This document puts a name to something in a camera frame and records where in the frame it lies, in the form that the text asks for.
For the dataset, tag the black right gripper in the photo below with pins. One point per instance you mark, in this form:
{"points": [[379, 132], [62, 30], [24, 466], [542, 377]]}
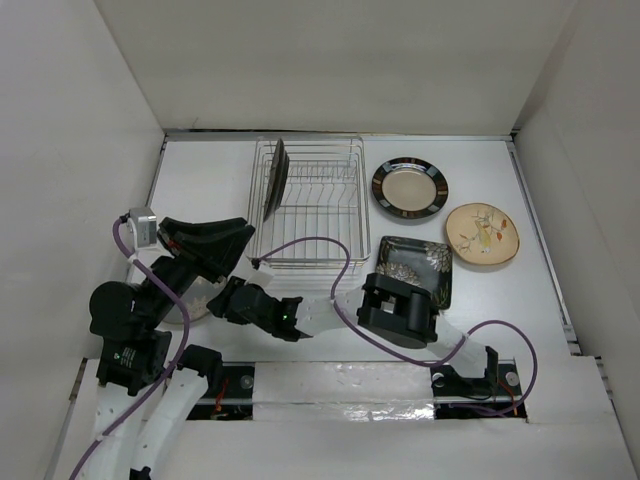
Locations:
{"points": [[222, 303]]}

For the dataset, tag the grey snowflake deer plate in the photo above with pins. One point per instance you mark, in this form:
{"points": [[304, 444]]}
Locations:
{"points": [[195, 300]]}

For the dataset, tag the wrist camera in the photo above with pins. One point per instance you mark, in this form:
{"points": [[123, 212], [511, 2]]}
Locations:
{"points": [[262, 275], [142, 223]]}

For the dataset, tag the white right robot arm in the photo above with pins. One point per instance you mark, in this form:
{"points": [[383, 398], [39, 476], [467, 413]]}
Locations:
{"points": [[384, 310]]}

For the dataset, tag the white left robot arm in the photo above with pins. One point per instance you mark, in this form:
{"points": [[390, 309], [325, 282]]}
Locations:
{"points": [[149, 376]]}

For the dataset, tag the black square floral plate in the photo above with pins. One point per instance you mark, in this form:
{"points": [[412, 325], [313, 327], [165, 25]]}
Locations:
{"points": [[420, 263]]}

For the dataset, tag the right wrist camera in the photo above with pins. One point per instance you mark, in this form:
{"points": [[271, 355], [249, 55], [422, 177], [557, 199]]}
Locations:
{"points": [[262, 275]]}

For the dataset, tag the silver rimmed round plate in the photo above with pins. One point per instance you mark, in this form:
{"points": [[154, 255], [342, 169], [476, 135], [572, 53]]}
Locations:
{"points": [[278, 175]]}

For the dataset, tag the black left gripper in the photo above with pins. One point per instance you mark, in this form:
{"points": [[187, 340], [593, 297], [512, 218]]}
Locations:
{"points": [[213, 246]]}

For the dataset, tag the foil covered rail bar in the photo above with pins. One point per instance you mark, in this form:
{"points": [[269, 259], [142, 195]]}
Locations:
{"points": [[345, 391]]}

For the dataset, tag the cream bird pattern plate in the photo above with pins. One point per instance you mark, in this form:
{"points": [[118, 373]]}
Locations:
{"points": [[482, 234]]}

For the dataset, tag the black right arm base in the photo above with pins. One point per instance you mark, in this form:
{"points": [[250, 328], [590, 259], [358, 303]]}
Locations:
{"points": [[496, 395]]}

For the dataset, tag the wire dish rack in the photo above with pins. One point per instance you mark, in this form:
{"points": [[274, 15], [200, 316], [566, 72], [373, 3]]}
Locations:
{"points": [[324, 212]]}

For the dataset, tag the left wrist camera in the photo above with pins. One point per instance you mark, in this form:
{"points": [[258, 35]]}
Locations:
{"points": [[142, 223]]}

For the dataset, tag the black rimmed beige plate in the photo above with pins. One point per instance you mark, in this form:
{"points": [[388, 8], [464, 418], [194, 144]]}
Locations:
{"points": [[409, 188]]}

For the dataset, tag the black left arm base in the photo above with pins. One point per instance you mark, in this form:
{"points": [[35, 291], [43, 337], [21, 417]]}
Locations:
{"points": [[230, 386]]}

